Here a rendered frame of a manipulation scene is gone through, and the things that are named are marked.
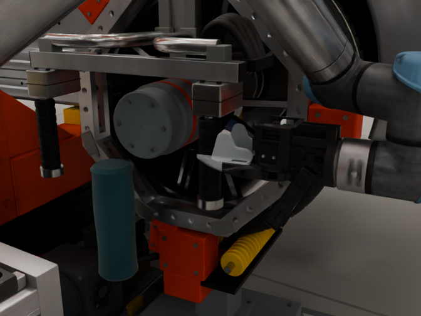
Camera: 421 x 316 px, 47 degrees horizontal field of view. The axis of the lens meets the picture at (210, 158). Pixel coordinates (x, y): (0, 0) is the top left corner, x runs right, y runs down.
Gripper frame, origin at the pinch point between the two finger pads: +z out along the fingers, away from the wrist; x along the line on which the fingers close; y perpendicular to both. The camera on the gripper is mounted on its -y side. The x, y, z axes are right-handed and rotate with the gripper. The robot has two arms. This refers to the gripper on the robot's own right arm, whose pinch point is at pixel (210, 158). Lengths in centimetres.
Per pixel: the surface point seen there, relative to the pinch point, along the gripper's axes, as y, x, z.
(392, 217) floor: -83, -181, -18
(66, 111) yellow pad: -11, -54, 78
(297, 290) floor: -83, -95, 8
